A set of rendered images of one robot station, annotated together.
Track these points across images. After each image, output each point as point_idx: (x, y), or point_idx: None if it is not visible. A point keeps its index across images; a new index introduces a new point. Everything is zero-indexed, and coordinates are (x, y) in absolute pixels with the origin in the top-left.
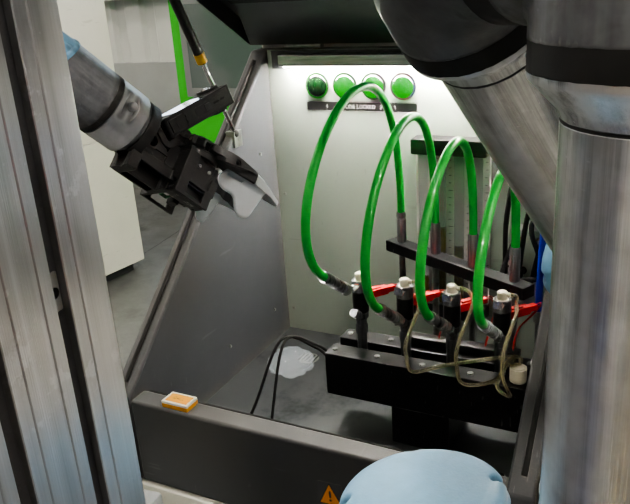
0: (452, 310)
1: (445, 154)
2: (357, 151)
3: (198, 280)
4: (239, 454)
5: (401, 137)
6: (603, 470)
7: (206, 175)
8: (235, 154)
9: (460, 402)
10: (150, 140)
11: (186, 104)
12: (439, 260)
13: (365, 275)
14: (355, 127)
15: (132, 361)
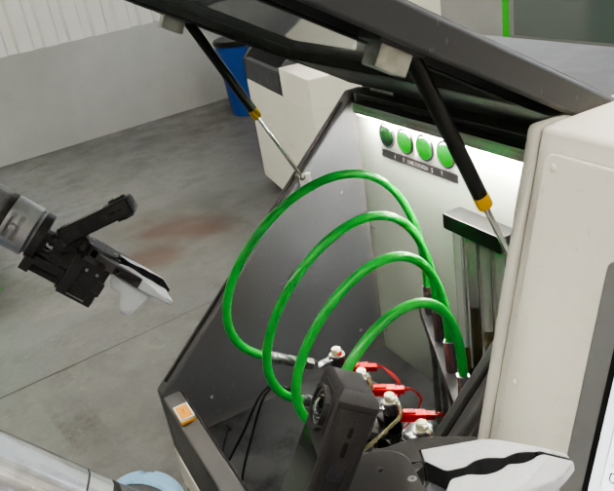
0: (386, 419)
1: (351, 277)
2: (418, 207)
3: (249, 306)
4: (203, 475)
5: (448, 205)
6: None
7: (94, 277)
8: (114, 264)
9: None
10: (33, 251)
11: (89, 213)
12: (434, 351)
13: (265, 374)
14: (415, 183)
15: (172, 365)
